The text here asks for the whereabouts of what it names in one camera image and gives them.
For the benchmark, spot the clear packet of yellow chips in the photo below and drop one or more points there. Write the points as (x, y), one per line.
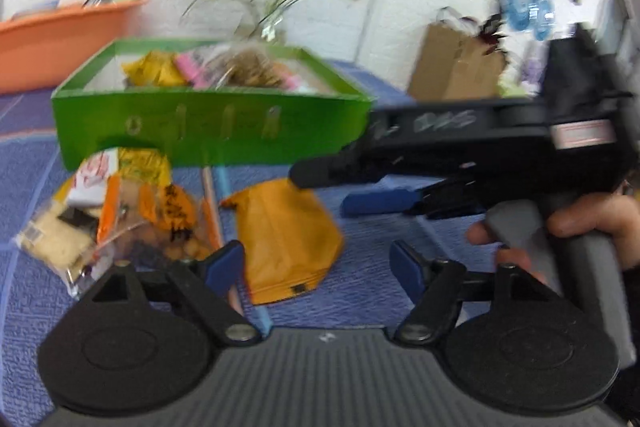
(155, 69)

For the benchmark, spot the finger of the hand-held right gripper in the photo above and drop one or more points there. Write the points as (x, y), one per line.
(330, 172)
(375, 202)

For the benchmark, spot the clear nut packet pink edge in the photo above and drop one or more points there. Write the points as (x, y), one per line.
(245, 69)

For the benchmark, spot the white packet with red print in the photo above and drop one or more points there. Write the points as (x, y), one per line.
(90, 177)

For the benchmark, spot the person's right hand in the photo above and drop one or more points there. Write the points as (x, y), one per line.
(595, 219)

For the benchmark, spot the purple leaf plant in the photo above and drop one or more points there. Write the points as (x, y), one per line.
(492, 29)

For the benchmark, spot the small blue paper fan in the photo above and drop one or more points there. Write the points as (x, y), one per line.
(544, 19)

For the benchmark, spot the clear cracker packet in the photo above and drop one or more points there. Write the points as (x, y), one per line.
(55, 242)

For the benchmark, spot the clear packet with orange print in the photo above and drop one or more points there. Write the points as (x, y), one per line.
(170, 227)

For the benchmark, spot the orange plastic basin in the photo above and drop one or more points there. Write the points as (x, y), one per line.
(50, 47)

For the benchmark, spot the green cardboard box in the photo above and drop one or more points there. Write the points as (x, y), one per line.
(200, 127)

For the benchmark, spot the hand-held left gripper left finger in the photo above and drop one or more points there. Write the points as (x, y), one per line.
(225, 264)

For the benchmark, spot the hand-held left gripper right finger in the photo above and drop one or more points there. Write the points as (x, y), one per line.
(405, 267)

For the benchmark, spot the tall brown cardboard box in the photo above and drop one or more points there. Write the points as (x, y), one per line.
(450, 67)

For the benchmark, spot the blue checked tablecloth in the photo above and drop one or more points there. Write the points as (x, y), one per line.
(360, 267)

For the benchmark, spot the yellow snack packet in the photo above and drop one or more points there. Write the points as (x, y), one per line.
(145, 164)

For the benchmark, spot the orange paper pouch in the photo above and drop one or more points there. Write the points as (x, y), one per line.
(285, 247)

